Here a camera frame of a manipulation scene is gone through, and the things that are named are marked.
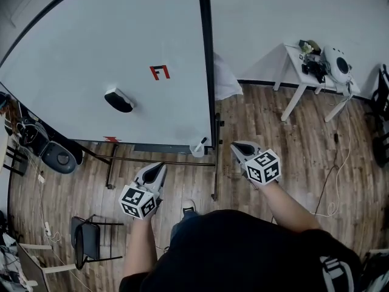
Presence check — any person's right forearm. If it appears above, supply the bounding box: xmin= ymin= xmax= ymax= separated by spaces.
xmin=258 ymin=179 xmax=322 ymax=234

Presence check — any clear tube with black cap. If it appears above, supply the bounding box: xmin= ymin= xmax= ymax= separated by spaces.
xmin=193 ymin=137 xmax=208 ymax=154

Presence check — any black white whiteboard eraser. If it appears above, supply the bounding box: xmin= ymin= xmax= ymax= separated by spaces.
xmin=104 ymin=86 xmax=136 ymax=114

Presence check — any person's left forearm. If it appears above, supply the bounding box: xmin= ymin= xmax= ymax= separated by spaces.
xmin=122 ymin=217 xmax=159 ymax=278

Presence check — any red black tape mark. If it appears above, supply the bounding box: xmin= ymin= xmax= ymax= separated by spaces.
xmin=149 ymin=64 xmax=171 ymax=82

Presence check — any small green object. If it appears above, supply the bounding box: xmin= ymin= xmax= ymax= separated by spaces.
xmin=298 ymin=40 xmax=322 ymax=56

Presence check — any black office chair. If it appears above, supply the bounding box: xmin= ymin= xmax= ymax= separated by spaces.
xmin=366 ymin=64 xmax=389 ymax=133

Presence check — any white cloth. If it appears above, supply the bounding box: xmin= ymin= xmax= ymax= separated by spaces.
xmin=212 ymin=52 xmax=244 ymax=102

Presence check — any brown board wooden frame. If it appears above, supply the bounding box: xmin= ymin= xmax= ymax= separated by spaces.
xmin=16 ymin=242 xmax=77 ymax=292

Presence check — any white cable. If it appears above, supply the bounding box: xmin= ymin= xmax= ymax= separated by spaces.
xmin=314 ymin=111 xmax=354 ymax=219

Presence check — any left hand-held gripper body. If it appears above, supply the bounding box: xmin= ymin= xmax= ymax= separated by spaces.
xmin=118 ymin=175 xmax=164 ymax=221

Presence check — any black metal stool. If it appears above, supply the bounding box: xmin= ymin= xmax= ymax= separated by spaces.
xmin=2 ymin=146 xmax=29 ymax=177

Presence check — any black device with cables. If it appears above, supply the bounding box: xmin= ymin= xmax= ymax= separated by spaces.
xmin=301 ymin=60 xmax=328 ymax=83

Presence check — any black folding chair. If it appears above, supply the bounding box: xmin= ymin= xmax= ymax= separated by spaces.
xmin=71 ymin=214 xmax=125 ymax=271

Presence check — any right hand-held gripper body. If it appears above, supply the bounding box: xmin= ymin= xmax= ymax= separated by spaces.
xmin=241 ymin=148 xmax=283 ymax=190

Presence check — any person's blue jeans leg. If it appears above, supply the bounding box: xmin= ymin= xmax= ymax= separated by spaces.
xmin=170 ymin=210 xmax=200 ymax=243

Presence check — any white round device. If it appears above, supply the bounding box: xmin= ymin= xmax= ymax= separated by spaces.
xmin=322 ymin=45 xmax=354 ymax=85

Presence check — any person's black shirt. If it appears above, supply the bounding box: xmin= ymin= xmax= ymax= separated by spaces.
xmin=119 ymin=209 xmax=364 ymax=292

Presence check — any black cable with adapter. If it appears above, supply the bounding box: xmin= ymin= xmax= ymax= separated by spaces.
xmin=312 ymin=117 xmax=343 ymax=216

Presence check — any person's white shoe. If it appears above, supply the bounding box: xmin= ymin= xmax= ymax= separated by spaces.
xmin=181 ymin=198 xmax=197 ymax=217

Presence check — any white table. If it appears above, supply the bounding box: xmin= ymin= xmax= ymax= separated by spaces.
xmin=273 ymin=43 xmax=362 ymax=123

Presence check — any black bag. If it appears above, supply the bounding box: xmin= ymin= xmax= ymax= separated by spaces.
xmin=360 ymin=249 xmax=389 ymax=292

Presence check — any dark gray round device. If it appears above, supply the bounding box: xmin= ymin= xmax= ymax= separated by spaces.
xmin=40 ymin=141 xmax=78 ymax=175

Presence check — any white whiteboard black frame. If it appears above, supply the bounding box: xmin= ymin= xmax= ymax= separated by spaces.
xmin=0 ymin=0 xmax=217 ymax=155

